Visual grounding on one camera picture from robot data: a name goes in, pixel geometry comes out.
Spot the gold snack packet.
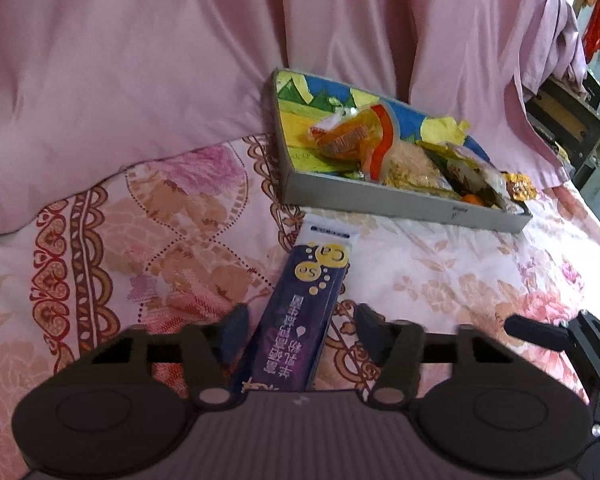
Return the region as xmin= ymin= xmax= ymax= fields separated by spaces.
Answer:
xmin=502 ymin=172 xmax=538 ymax=201

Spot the pink hanging cloth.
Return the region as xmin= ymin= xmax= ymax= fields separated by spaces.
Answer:
xmin=520 ymin=0 xmax=588 ymax=101

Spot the large pink curtain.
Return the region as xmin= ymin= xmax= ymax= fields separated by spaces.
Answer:
xmin=0 ymin=0 xmax=571 ymax=246

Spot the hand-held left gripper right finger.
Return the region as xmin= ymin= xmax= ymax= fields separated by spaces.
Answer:
xmin=355 ymin=304 xmax=511 ymax=405

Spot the long purple box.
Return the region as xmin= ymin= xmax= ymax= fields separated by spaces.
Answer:
xmin=230 ymin=212 xmax=353 ymax=396

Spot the rice cracker packet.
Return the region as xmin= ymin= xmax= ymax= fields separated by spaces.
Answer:
xmin=385 ymin=140 xmax=461 ymax=191

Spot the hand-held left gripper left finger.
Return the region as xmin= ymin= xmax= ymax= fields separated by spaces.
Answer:
xmin=55 ymin=304 xmax=251 ymax=408

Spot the black box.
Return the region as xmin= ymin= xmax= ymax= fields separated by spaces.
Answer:
xmin=582 ymin=72 xmax=600 ymax=111

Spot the pink floral bed sheet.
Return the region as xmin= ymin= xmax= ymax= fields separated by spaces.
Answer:
xmin=0 ymin=132 xmax=600 ymax=480

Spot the orange clear snack packet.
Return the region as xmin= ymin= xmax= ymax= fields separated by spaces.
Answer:
xmin=307 ymin=104 xmax=401 ymax=183

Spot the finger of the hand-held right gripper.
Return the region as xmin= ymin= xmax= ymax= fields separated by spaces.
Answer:
xmin=504 ymin=314 xmax=571 ymax=353

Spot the colourful painted paper sheet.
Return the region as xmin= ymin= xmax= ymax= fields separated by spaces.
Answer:
xmin=275 ymin=71 xmax=486 ymax=181

